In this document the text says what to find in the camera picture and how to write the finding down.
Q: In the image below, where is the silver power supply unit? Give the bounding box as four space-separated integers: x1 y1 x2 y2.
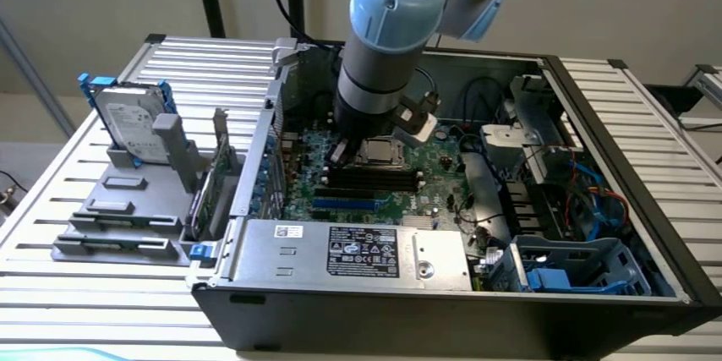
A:
227 218 475 293

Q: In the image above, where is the blue data wire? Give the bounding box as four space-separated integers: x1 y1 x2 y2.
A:
563 156 616 240

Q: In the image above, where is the silver square cpu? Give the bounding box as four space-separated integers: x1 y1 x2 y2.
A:
363 139 403 163

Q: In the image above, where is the silver hard disk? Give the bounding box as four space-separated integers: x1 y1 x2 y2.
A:
92 85 171 164

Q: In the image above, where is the red wire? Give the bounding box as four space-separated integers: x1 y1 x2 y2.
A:
522 145 631 227

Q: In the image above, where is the white black wrist camera box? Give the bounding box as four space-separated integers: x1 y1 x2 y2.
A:
392 90 442 145

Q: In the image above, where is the green motherboard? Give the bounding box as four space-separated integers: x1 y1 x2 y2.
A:
280 113 512 263

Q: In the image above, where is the neighbouring slatted metal table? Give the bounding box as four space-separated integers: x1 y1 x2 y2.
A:
642 63 722 130

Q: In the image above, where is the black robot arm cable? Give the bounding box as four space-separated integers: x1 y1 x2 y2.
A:
271 0 343 48

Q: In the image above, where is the grey case latch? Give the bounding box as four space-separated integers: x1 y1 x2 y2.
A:
269 37 301 69

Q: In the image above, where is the black air duct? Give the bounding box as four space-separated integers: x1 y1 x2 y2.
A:
458 150 507 227

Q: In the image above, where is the grey parts rack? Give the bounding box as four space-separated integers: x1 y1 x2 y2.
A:
51 113 251 270

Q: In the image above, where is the metal drive cage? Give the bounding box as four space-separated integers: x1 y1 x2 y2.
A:
478 74 587 168

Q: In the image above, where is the blue disk caddy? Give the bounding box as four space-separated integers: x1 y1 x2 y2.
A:
76 73 188 169

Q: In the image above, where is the blue expansion slot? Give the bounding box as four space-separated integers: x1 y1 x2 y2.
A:
311 197 380 211

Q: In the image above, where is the blue case latch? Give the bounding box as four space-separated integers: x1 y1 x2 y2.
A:
189 241 219 262

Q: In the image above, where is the black open pc case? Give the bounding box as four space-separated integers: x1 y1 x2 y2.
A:
191 37 722 353

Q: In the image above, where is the black ram slot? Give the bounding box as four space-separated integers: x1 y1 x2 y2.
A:
332 166 423 177
331 171 423 182
327 180 422 194
330 175 423 188

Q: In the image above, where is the black upright post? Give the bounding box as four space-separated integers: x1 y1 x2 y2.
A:
284 0 309 41

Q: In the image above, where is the small silver heat sink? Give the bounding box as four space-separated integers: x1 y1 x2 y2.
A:
400 214 442 229

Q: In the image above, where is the cpu socket metal frame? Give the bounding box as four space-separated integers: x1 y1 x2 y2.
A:
352 136 412 170

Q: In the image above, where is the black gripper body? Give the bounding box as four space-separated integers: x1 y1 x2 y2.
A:
330 98 408 167

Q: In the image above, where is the black looped wire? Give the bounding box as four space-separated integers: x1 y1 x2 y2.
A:
460 76 510 126

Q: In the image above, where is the green graphics card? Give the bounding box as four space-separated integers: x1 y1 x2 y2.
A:
185 107 239 240

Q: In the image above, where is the grey blue disk bay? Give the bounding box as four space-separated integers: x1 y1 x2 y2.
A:
494 233 656 297

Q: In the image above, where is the black expansion slot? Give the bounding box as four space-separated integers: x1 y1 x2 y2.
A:
312 188 378 201

